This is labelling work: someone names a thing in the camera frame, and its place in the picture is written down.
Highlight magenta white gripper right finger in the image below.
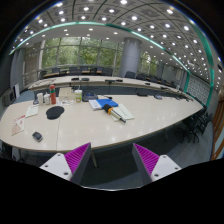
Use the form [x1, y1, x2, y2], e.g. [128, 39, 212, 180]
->
[132, 143, 181, 185]

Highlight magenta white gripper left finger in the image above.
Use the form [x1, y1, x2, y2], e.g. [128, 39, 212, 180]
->
[41, 143, 91, 185]

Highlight black computer mouse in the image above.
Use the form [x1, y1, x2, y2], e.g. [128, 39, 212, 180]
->
[32, 132, 43, 142]

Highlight black oval mouse pad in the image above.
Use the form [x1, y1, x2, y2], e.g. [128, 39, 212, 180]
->
[46, 106, 64, 120]

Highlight black office chair right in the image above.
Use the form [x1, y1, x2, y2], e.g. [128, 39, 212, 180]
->
[176, 113, 213, 141]

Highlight white paper sheets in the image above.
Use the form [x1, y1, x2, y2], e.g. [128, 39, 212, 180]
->
[113, 104, 134, 120]

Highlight white book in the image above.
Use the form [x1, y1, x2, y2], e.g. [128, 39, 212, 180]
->
[89, 100, 102, 110]

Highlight white paper left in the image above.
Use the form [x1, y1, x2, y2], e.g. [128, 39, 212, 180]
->
[25, 105, 39, 117]

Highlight red white booklet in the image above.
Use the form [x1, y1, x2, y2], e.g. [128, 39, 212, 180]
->
[12, 115, 25, 135]

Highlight orange black hand tool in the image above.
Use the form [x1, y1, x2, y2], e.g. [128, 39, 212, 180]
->
[103, 104, 126, 122]

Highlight white cup green label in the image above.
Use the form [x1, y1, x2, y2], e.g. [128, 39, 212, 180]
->
[74, 90, 82, 102]

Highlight small white container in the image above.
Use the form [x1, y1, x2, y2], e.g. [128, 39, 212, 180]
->
[44, 93, 50, 105]

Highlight blue folder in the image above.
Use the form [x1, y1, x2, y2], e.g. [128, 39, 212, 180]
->
[96, 99, 118, 108]

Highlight white paper cup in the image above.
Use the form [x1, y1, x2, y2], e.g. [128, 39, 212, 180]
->
[37, 93, 43, 105]

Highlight red tall bottle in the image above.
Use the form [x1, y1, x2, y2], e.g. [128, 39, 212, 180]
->
[50, 85, 56, 104]

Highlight grey round pillar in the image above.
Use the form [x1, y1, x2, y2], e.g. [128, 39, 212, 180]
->
[119, 37, 142, 77]

